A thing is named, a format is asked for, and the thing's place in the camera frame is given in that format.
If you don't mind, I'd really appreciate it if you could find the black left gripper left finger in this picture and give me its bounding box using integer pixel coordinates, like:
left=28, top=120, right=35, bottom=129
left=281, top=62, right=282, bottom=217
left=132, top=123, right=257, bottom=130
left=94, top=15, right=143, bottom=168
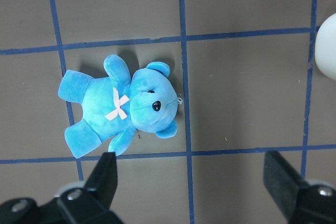
left=1, top=152, right=123, bottom=223

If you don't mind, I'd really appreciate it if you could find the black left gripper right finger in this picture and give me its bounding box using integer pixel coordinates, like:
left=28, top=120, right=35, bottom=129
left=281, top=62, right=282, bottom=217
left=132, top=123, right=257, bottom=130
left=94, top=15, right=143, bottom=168
left=263, top=151, right=335, bottom=223

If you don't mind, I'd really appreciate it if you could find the white trash can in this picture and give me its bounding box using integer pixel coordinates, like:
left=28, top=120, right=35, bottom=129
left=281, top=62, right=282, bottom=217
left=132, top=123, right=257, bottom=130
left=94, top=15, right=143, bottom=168
left=315, top=14, right=335, bottom=80

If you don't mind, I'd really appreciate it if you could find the blue teddy bear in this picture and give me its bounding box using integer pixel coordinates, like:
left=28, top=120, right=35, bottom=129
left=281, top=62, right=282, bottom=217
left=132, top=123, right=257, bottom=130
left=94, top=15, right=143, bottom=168
left=58, top=55, right=179, bottom=158

